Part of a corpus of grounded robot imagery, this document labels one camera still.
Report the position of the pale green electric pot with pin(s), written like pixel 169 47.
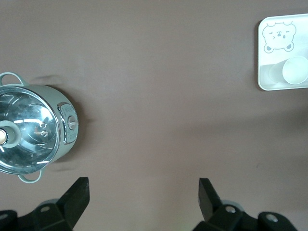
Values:
pixel 57 96

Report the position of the white tray with bear print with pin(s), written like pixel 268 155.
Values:
pixel 300 36

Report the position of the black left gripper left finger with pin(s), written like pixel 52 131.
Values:
pixel 69 204

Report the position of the glass pot lid with knob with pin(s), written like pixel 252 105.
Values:
pixel 36 113

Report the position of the white plastic cup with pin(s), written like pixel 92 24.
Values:
pixel 294 71

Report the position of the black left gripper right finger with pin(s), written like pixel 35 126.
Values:
pixel 209 204

